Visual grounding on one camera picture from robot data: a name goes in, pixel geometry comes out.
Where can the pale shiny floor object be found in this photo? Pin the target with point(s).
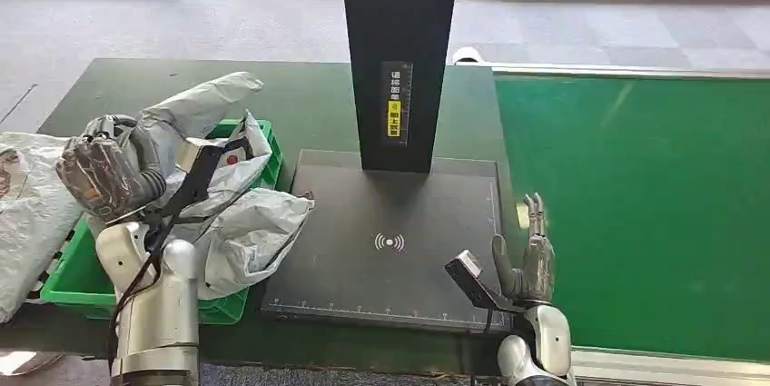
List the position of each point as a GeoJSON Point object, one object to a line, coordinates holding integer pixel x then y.
{"type": "Point", "coordinates": [24, 362]}

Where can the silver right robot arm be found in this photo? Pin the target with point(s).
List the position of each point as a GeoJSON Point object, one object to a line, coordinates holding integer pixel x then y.
{"type": "Point", "coordinates": [550, 335]}

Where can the green conveyor belt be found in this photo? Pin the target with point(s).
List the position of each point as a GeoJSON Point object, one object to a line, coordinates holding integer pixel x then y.
{"type": "Point", "coordinates": [662, 191]}

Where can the silver conveyor frame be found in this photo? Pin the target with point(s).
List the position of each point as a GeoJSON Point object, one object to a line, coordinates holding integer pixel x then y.
{"type": "Point", "coordinates": [601, 72]}

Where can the large white woven sack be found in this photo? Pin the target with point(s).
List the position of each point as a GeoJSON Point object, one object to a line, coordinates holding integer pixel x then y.
{"type": "Point", "coordinates": [30, 233]}

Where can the plain grey parcel bag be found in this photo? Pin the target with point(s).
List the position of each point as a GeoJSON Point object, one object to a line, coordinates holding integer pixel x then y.
{"type": "Point", "coordinates": [252, 239]}

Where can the black scanner base pad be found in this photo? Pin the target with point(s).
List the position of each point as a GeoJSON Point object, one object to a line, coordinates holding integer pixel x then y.
{"type": "Point", "coordinates": [361, 275]}

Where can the grey parcel bag red print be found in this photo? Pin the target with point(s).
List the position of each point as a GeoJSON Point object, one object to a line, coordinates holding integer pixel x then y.
{"type": "Point", "coordinates": [198, 106]}

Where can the black scanner column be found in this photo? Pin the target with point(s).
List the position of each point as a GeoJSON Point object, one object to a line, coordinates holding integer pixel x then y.
{"type": "Point", "coordinates": [379, 40]}

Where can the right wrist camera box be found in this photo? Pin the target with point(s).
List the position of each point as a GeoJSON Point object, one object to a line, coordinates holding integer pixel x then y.
{"type": "Point", "coordinates": [472, 284]}

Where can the black yellow label sticker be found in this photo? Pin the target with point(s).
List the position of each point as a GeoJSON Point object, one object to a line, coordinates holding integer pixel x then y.
{"type": "Point", "coordinates": [394, 118]}

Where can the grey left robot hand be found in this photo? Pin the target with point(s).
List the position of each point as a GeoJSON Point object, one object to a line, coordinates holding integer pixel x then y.
{"type": "Point", "coordinates": [108, 173]}

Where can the white round fixture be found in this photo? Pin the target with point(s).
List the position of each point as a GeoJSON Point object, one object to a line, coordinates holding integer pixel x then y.
{"type": "Point", "coordinates": [466, 57]}

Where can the green plastic crate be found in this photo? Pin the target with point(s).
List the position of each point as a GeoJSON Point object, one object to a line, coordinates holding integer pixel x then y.
{"type": "Point", "coordinates": [72, 275]}

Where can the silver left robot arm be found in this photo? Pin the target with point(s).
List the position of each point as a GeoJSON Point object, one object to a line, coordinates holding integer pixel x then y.
{"type": "Point", "coordinates": [162, 323]}

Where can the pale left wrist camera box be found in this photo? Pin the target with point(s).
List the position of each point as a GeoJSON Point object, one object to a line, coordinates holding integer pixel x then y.
{"type": "Point", "coordinates": [189, 154]}

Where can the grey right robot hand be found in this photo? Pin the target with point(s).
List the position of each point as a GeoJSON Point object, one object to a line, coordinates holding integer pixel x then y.
{"type": "Point", "coordinates": [535, 275]}

